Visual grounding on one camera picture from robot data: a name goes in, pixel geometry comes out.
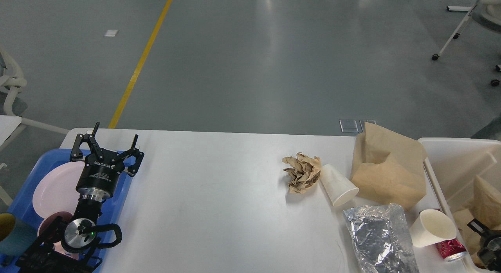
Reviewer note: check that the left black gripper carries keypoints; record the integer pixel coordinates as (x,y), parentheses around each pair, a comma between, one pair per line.
(99,178)

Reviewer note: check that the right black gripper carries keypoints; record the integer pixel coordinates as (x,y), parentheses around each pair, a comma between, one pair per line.
(490,251)

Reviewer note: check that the brown paper bag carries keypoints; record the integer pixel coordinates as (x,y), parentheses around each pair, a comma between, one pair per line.
(388,167)
(485,207)

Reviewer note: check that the pink plate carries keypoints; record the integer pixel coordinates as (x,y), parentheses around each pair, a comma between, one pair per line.
(56,191)

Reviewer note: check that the teal green mug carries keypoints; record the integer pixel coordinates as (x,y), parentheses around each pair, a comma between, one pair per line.
(16,236)

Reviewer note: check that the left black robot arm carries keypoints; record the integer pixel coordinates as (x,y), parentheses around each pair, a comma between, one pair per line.
(69,247)

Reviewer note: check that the red soda can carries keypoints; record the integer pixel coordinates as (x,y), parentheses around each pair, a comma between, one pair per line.
(451,250)

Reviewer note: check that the blue plastic tray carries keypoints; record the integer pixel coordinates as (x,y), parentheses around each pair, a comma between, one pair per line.
(22,206)

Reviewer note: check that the white paper cup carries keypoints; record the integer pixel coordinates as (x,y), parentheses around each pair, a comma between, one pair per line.
(432,226)
(338,187)

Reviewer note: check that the beige plastic bin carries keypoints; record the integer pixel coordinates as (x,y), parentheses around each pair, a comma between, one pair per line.
(452,165)

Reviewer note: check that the crumpled aluminium foil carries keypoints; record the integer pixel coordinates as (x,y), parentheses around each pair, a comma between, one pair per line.
(381,239)

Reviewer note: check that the white side table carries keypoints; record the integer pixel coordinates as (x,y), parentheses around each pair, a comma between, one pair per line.
(8,126)

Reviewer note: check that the clear floor plate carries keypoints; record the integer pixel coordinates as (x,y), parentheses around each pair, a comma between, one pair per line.
(354,125)

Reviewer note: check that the crumpled brown paper ball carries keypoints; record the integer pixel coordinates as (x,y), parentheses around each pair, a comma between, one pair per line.
(304,172)

